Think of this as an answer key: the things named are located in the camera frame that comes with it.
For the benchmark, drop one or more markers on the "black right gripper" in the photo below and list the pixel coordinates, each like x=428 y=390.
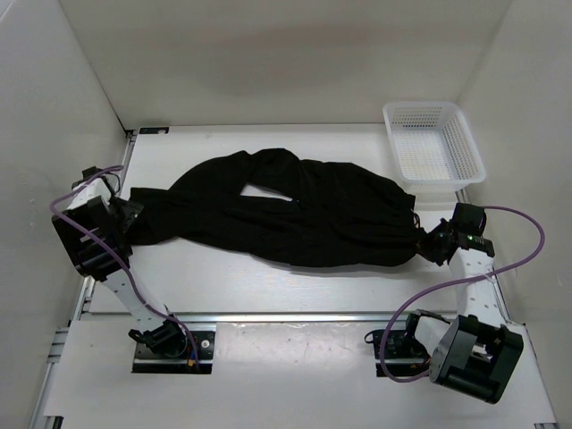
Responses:
x=424 y=248

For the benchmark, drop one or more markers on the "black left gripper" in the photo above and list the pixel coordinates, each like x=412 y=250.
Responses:
x=130 y=211

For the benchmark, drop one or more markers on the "black trousers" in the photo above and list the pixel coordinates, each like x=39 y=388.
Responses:
x=273 y=205

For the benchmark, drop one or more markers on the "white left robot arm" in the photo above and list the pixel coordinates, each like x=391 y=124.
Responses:
x=157 y=327

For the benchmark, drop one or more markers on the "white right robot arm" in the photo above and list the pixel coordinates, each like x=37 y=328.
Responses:
x=475 y=352

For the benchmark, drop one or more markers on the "black label sticker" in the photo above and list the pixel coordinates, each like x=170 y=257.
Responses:
x=153 y=130

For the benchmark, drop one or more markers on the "white perforated plastic basket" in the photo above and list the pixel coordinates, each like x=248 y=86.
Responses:
x=432 y=146

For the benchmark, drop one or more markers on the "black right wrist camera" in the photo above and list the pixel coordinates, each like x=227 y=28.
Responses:
x=469 y=219

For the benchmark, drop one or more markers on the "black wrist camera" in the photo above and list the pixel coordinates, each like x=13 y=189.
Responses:
x=92 y=174
x=469 y=219

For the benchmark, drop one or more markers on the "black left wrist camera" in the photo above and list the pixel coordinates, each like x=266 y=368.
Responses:
x=92 y=174

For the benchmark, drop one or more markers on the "aluminium left side rail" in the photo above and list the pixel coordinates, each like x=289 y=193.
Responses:
x=102 y=253

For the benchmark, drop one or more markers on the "aluminium rail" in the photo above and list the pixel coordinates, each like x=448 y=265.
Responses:
x=102 y=253
x=250 y=318

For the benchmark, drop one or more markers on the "aluminium front rail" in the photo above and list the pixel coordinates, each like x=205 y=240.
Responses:
x=250 y=318

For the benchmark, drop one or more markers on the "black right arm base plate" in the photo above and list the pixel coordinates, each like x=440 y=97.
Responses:
x=403 y=356

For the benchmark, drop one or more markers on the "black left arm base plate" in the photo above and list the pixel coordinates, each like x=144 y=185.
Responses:
x=184 y=361

